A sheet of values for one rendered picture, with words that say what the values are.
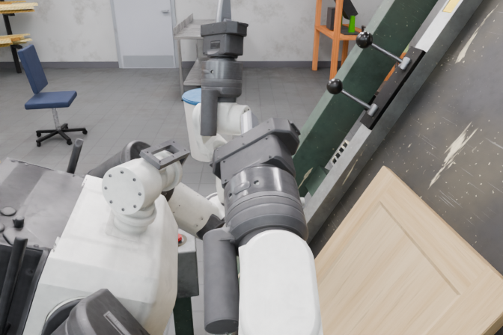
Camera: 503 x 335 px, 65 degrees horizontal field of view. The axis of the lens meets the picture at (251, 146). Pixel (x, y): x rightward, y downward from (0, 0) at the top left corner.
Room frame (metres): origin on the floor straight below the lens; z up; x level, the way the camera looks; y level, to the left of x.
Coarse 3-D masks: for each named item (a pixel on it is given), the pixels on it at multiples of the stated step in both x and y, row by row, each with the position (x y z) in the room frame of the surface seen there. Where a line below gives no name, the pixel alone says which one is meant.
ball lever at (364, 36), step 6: (360, 36) 0.89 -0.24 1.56; (366, 36) 0.88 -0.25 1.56; (372, 36) 0.89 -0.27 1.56; (360, 42) 0.88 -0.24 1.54; (366, 42) 0.88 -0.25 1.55; (372, 42) 0.88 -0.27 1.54; (366, 48) 0.89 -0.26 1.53; (378, 48) 0.88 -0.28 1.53; (384, 54) 0.87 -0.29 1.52; (390, 54) 0.87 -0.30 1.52; (396, 60) 0.86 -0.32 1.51; (402, 60) 0.86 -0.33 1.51; (408, 60) 0.85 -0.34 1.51; (402, 66) 0.85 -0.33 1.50
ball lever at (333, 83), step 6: (330, 84) 0.87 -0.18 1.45; (336, 84) 0.87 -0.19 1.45; (342, 84) 0.88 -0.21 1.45; (330, 90) 0.87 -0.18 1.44; (336, 90) 0.87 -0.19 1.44; (342, 90) 0.87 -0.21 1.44; (348, 96) 0.87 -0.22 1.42; (354, 96) 0.86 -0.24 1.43; (360, 102) 0.86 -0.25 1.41; (372, 108) 0.84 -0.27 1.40; (372, 114) 0.84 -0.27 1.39
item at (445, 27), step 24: (480, 0) 0.85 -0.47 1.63; (432, 24) 0.88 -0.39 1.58; (456, 24) 0.85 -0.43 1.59; (432, 48) 0.84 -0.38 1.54; (408, 96) 0.83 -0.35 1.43; (384, 120) 0.83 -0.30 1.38; (360, 144) 0.82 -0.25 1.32; (336, 168) 0.84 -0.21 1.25; (360, 168) 0.82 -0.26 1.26; (336, 192) 0.81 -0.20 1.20; (312, 216) 0.80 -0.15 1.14
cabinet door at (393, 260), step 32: (384, 192) 0.69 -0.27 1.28; (352, 224) 0.70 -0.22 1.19; (384, 224) 0.63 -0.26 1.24; (416, 224) 0.57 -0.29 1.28; (320, 256) 0.71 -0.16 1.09; (352, 256) 0.64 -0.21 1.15; (384, 256) 0.58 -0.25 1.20; (416, 256) 0.53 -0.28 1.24; (448, 256) 0.48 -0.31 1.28; (480, 256) 0.46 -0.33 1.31; (320, 288) 0.65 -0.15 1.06; (352, 288) 0.59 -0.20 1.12; (384, 288) 0.53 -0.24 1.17; (416, 288) 0.49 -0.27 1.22; (448, 288) 0.45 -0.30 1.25; (480, 288) 0.42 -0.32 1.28; (352, 320) 0.54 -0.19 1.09; (384, 320) 0.49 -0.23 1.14; (416, 320) 0.45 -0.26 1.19; (448, 320) 0.41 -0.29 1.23; (480, 320) 0.39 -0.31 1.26
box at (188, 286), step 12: (180, 240) 0.98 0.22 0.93; (192, 240) 0.98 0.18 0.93; (180, 252) 0.93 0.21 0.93; (192, 252) 0.93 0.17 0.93; (180, 264) 0.92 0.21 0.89; (192, 264) 0.93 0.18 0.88; (180, 276) 0.92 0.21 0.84; (192, 276) 0.93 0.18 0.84; (180, 288) 0.92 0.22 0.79; (192, 288) 0.93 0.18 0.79
